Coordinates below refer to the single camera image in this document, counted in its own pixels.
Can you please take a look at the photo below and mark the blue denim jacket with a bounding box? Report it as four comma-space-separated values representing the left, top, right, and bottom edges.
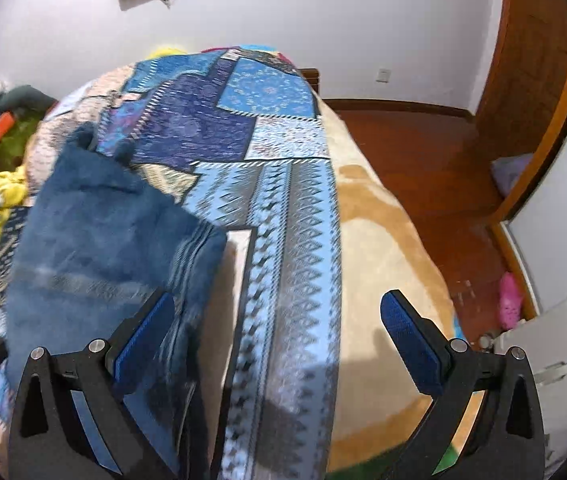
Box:
6, 122, 227, 479

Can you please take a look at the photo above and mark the pink croc shoe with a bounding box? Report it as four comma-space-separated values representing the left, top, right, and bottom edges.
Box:
498, 272, 523, 330

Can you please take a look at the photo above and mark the tan fleece blanket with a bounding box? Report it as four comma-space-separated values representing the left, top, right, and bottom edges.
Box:
186, 107, 454, 479

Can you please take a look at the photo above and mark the purple cloth on floor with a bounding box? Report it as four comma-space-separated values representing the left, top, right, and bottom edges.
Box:
491, 153, 533, 197

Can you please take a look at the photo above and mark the green patterned bag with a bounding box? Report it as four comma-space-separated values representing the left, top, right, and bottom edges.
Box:
0, 110, 44, 172

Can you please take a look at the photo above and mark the dark green cushion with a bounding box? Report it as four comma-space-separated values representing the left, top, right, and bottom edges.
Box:
0, 84, 57, 113

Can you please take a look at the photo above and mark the blue patchwork bedsheet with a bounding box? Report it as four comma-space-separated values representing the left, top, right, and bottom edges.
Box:
0, 48, 341, 479

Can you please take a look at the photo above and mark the wooden door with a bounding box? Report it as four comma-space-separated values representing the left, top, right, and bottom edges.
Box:
475, 0, 567, 224

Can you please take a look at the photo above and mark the wall socket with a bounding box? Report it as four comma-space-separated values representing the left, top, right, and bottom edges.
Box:
376, 68, 391, 84

